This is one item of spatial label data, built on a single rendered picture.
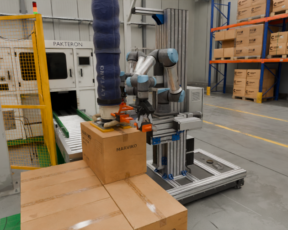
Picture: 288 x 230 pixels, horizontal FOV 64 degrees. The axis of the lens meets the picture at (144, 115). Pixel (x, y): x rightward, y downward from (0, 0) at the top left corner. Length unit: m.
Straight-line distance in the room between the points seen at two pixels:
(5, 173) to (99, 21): 2.16
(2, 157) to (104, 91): 1.68
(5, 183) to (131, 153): 1.85
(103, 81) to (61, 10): 9.69
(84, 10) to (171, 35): 9.54
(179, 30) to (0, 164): 2.55
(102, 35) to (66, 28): 9.50
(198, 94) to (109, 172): 1.30
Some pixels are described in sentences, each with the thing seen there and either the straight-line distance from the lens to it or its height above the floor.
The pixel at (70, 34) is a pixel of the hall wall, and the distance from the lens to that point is 11.47.
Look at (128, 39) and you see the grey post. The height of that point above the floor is 2.06.
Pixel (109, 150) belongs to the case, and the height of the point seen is 0.83.
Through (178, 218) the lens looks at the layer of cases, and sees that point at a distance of 1.68.
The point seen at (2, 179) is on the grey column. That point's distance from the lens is 3.33.
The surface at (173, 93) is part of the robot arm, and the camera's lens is 2.11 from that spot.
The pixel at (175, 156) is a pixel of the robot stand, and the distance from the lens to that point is 2.67.
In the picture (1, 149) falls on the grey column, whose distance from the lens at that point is 3.20.
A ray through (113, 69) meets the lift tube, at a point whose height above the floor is 1.46.
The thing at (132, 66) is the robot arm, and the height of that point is 1.48.
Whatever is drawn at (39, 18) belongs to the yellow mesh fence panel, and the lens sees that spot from 3.15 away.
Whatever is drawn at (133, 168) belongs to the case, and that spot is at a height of 0.62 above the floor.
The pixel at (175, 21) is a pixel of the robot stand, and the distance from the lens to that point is 2.49.
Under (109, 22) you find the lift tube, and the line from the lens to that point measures 2.01.
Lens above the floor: 1.50
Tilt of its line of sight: 13 degrees down
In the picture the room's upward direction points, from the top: 1 degrees counter-clockwise
